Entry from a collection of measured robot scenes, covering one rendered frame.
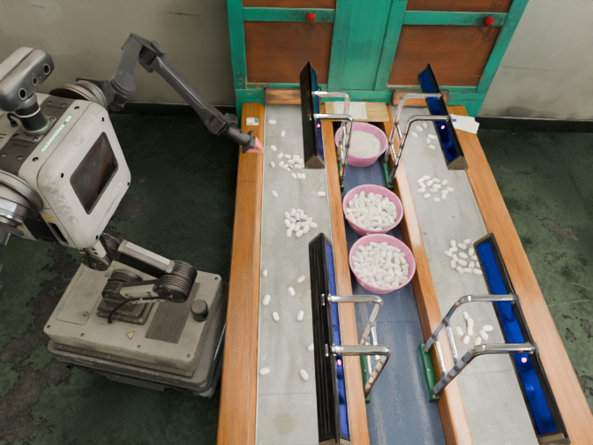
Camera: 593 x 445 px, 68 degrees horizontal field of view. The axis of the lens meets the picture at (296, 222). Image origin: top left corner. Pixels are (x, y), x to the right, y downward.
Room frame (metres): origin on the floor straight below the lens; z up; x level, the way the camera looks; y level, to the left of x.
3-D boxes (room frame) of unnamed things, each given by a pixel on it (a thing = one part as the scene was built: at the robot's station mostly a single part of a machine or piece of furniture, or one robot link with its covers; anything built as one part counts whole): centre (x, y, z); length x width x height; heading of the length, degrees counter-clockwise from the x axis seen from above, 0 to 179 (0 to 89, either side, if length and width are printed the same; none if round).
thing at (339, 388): (0.53, -0.11, 1.08); 0.62 x 0.08 x 0.07; 4
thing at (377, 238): (0.97, -0.35, 0.72); 0.27 x 0.27 x 0.10
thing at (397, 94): (1.98, -0.62, 0.83); 0.30 x 0.06 x 0.07; 94
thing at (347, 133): (1.50, -0.11, 0.90); 0.20 x 0.19 x 0.45; 4
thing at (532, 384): (0.57, -0.66, 1.08); 0.62 x 0.08 x 0.07; 4
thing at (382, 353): (0.53, -0.19, 0.90); 0.20 x 0.19 x 0.45; 4
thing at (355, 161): (1.69, -0.30, 0.72); 0.27 x 0.27 x 0.10
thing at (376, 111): (1.90, -0.28, 0.77); 0.33 x 0.15 x 0.01; 94
